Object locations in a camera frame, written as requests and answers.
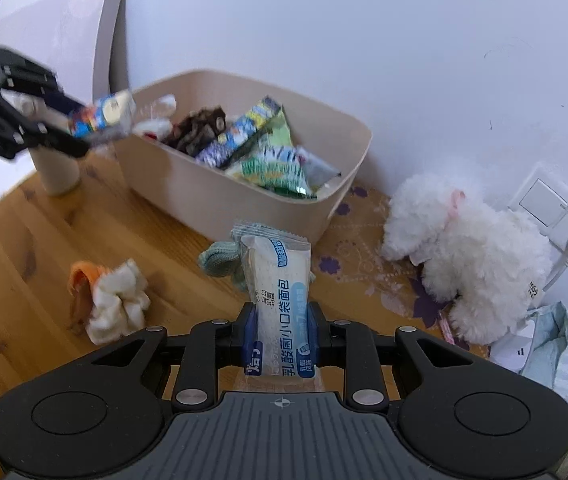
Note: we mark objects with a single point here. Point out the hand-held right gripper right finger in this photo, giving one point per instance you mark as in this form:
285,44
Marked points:
314,336

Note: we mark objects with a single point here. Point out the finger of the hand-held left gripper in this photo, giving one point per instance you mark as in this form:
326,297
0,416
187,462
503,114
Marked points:
33,77
48,137

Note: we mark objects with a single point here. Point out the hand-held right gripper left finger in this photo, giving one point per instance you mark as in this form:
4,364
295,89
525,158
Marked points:
250,336

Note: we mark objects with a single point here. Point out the white bread packet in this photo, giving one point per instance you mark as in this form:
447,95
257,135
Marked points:
281,310

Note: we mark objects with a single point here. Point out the beige storage bin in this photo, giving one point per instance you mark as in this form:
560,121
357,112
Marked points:
223,195

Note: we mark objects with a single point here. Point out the light green snack packet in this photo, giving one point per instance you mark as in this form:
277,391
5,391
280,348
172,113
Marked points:
278,135

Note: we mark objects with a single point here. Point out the beige cylindrical cup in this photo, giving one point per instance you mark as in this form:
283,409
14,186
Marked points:
58,170

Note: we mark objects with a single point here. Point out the pale pink board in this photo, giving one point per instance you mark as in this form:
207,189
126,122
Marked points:
63,35

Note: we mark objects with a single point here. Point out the green knitted cloth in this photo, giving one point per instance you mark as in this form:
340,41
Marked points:
223,258

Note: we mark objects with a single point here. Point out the floral patterned mat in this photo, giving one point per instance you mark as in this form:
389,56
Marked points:
364,265

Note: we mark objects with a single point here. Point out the clear red white packet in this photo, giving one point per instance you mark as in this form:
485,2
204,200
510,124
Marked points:
156,115

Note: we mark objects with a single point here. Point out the wooden desk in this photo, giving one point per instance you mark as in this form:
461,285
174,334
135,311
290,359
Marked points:
23,260

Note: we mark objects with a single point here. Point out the pink small packet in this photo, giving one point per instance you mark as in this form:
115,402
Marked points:
447,325

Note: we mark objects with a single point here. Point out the white orange cloth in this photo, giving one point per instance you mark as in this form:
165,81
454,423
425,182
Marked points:
111,300

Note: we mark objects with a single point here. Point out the dark brown snack packet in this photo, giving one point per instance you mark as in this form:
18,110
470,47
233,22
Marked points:
198,127

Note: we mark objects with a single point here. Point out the green white striped snack packet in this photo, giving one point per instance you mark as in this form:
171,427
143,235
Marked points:
276,172

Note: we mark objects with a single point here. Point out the white plush toy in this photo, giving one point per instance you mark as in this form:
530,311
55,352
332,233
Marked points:
469,255

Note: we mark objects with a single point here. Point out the blue yellow snack packet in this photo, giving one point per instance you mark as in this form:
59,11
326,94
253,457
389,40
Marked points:
239,132

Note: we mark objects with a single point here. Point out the white plastic bag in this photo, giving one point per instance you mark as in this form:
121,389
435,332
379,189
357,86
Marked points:
554,360

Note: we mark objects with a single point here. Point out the white wall socket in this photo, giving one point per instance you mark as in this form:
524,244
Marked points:
554,205

